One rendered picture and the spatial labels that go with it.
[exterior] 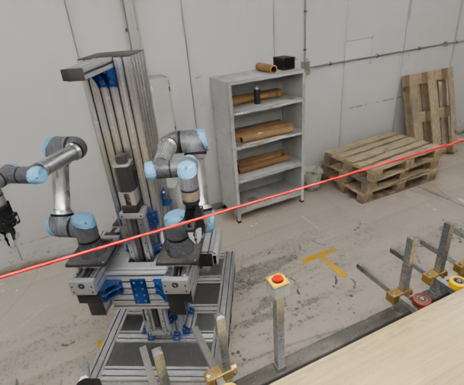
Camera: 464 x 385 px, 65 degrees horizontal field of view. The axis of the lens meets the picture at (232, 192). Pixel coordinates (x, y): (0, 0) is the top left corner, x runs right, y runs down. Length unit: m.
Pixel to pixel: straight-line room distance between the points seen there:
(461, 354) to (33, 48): 3.51
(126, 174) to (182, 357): 1.28
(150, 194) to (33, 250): 2.36
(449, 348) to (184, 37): 3.23
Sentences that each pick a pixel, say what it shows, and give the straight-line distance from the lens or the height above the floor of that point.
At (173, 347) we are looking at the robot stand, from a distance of 2.66.
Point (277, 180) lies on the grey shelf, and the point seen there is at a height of 0.14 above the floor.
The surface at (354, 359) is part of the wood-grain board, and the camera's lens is 1.68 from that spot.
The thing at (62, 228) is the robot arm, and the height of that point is 1.23.
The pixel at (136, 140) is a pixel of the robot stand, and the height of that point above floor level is 1.62.
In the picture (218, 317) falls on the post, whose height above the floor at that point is 1.16.
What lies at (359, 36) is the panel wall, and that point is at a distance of 5.04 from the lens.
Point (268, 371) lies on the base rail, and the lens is 1.86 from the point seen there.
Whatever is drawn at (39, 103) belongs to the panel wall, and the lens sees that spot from 3.68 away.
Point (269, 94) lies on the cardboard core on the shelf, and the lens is 4.08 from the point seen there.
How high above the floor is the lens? 2.20
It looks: 27 degrees down
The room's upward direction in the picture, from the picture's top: 5 degrees counter-clockwise
